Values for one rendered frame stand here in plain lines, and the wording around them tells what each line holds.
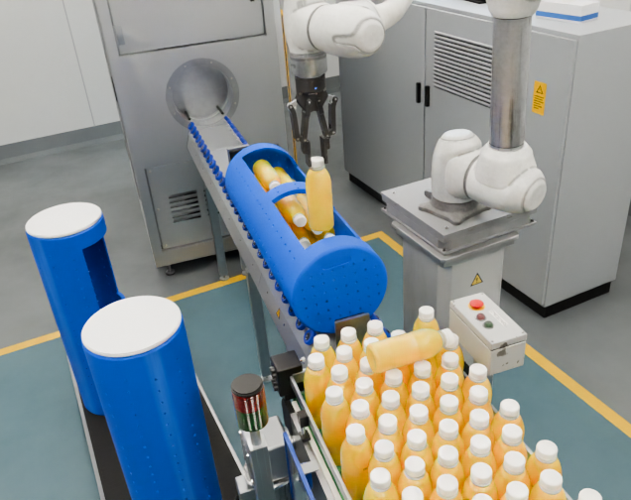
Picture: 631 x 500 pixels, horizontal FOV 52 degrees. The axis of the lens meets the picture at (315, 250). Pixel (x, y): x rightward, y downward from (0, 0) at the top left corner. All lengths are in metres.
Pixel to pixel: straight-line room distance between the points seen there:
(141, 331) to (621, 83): 2.35
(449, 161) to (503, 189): 0.22
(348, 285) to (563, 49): 1.63
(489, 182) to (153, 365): 1.10
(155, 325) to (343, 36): 0.95
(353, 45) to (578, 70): 1.74
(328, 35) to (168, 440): 1.23
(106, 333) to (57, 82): 4.83
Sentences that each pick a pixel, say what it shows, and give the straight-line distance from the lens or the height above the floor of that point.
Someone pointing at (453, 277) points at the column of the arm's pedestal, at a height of 0.91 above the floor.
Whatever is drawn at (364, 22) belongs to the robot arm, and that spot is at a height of 1.82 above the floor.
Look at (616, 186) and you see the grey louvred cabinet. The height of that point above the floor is 0.67.
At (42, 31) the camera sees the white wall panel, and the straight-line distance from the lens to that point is 6.47.
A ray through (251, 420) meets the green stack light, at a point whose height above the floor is 1.19.
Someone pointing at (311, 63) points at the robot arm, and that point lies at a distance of 1.60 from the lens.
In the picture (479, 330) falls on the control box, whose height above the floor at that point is 1.10.
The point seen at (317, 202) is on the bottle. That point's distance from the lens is 1.74.
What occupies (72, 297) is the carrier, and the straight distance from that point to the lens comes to 2.64.
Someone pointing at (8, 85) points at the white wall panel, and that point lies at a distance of 6.54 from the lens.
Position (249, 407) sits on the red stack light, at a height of 1.23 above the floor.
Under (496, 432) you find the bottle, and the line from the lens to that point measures 1.48.
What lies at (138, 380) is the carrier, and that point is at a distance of 1.86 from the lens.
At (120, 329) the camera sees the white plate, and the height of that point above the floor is 1.04.
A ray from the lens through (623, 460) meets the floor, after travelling 2.96.
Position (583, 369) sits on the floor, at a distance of 3.33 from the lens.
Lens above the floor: 2.10
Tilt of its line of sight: 30 degrees down
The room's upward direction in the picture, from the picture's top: 5 degrees counter-clockwise
